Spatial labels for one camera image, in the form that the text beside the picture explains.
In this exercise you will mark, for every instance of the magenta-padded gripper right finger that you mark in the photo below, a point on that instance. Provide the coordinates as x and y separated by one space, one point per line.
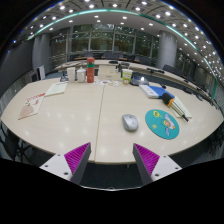
151 163

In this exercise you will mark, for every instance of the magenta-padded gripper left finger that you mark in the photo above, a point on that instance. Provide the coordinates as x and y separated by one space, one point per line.
71 163

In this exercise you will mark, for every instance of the silver grey computer mouse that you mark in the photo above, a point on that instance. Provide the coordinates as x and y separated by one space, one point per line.
130 122

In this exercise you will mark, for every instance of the round teal cartoon mouse pad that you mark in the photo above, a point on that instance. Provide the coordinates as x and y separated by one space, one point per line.
160 125

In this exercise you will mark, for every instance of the pale green notebook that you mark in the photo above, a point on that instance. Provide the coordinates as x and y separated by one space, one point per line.
184 108

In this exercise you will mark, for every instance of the red printed paper leaflet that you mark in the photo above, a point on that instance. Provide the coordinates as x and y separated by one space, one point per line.
31 106

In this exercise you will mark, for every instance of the blue and white book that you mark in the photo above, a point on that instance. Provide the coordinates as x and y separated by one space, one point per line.
156 90

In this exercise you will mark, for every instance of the pale white booklet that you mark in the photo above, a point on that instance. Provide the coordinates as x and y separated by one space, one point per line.
56 89

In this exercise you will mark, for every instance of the dark conference console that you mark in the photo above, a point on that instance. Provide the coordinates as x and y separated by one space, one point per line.
138 81

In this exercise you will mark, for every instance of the colourful printed leaflet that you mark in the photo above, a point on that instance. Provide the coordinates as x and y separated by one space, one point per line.
106 83

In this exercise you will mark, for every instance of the white lidded jar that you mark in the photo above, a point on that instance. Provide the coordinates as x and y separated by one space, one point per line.
81 76

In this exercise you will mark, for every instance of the white paper cup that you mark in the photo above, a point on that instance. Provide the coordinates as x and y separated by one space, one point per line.
71 75

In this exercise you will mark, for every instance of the green printed paper cup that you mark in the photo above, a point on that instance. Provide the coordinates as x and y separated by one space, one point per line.
127 76

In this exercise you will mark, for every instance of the red bottle with green band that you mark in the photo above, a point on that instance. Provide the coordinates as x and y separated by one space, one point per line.
90 71

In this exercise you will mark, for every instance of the white standing appliance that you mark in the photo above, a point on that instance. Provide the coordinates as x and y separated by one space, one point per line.
41 72

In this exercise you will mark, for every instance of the beige cardboard box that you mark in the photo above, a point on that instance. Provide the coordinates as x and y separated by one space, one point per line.
108 72

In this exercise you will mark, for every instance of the long curved conference table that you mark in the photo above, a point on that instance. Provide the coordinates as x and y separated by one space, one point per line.
103 62

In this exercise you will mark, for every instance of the dark office chairs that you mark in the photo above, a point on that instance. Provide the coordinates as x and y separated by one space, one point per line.
111 56

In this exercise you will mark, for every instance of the ceiling lights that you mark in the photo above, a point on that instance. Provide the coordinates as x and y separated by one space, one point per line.
96 16

